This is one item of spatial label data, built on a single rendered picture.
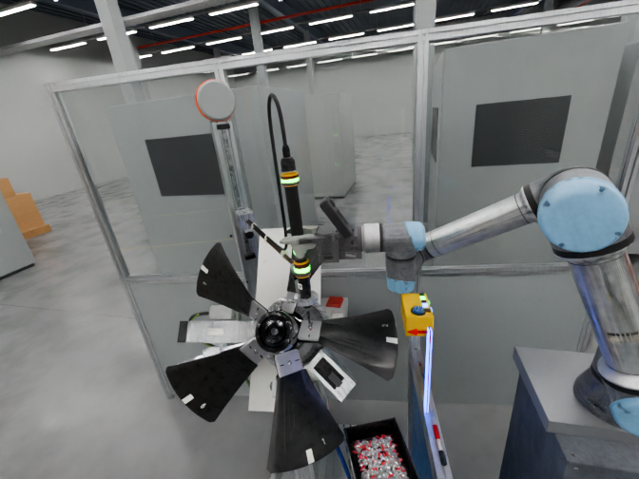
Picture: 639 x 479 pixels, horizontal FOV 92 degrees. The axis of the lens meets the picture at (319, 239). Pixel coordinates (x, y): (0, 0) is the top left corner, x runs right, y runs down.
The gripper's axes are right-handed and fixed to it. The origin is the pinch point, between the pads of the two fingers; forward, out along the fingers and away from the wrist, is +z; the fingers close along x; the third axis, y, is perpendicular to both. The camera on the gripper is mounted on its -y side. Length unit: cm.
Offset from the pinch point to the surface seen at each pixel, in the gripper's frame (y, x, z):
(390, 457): 66, -14, -25
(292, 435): 50, -20, 1
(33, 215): 110, 468, 680
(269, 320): 25.8, -3.1, 8.1
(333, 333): 31.6, -1.4, -10.1
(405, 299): 43, 32, -35
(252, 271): 41, 56, 37
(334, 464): 144, 30, 1
